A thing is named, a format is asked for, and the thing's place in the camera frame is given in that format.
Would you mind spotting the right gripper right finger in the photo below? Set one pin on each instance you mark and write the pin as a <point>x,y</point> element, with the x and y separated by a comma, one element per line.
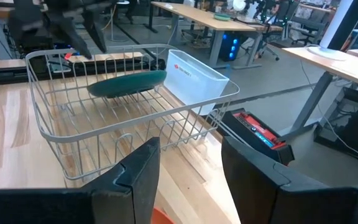
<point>259,186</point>

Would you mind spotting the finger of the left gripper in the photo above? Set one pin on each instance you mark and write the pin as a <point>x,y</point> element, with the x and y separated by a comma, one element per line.
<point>73,37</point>
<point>95,31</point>

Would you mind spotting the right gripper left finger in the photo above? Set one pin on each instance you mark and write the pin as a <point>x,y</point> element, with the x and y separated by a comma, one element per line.
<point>129,186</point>

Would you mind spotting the orange plate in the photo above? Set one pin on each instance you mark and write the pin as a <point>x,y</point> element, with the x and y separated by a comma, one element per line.
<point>160,217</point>

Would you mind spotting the small teal plate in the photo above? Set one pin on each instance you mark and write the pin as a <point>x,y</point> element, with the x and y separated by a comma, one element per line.
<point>126,84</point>

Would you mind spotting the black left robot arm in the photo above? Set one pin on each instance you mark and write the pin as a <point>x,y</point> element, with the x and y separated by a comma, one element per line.
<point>26,28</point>

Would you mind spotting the small red tag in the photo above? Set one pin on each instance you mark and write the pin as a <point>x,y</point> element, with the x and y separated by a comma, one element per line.
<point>68,56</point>

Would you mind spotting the red black power station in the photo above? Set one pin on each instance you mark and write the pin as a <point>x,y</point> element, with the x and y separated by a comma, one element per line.
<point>259,133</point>

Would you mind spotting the wooden office desk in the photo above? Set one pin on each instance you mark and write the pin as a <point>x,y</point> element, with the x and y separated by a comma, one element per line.
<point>346,67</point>
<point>197,15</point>

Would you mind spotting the clear plastic utensil container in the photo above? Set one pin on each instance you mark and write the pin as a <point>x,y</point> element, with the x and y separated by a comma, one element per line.
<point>194,81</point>

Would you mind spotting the green bowl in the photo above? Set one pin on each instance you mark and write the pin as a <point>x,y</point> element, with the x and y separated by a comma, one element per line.
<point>222,17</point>

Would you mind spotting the computer tower blue lights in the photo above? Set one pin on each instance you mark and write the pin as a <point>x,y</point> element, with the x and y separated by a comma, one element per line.
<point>230,46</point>

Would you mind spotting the black office chair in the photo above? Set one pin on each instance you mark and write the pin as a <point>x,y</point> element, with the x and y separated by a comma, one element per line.
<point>303,28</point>

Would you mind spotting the white stand with base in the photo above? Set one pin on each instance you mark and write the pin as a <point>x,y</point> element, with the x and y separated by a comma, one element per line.
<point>334,25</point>

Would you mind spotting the black aluminium table frame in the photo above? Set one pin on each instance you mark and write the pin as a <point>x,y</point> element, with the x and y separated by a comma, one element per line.
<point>5,76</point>

